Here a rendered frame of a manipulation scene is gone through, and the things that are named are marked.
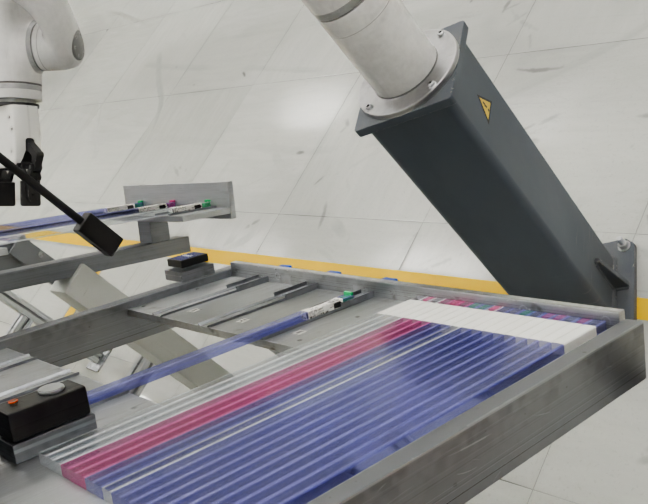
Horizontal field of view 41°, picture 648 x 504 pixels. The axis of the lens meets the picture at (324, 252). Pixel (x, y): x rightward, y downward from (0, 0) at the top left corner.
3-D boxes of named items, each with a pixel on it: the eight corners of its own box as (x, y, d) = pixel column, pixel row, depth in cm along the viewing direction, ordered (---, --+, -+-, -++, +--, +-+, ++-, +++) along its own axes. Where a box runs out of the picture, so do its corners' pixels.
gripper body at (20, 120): (-21, 99, 139) (-19, 169, 140) (5, 93, 132) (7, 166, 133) (23, 103, 145) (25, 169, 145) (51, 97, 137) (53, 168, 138)
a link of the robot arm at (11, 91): (-23, 86, 139) (-23, 104, 139) (0, 80, 132) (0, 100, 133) (26, 90, 145) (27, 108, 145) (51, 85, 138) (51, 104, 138)
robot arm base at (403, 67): (371, 56, 153) (310, -21, 142) (465, 17, 142) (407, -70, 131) (352, 133, 143) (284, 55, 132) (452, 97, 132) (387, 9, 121)
